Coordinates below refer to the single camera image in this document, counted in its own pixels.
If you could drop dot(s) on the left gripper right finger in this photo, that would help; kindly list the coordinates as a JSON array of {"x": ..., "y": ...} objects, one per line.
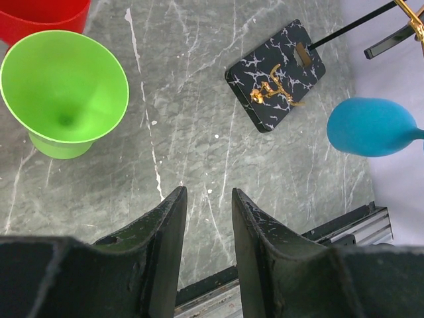
[{"x": 388, "y": 280}]

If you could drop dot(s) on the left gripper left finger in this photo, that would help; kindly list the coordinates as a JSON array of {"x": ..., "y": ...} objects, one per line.
[{"x": 132, "y": 272}]

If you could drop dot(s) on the green wine glass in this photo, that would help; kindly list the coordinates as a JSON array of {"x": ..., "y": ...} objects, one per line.
[{"x": 66, "y": 89}]

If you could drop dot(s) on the red wine glass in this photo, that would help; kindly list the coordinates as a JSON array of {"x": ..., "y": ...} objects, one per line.
[{"x": 20, "y": 18}]

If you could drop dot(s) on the blue wine glass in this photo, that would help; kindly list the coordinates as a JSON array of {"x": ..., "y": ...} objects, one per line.
[{"x": 371, "y": 127}]

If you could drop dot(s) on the aluminium mounting frame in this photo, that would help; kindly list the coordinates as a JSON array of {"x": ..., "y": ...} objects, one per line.
[{"x": 286, "y": 274}]

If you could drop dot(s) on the gold wire glass rack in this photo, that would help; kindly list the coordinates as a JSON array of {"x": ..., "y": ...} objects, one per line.
[{"x": 274, "y": 77}]

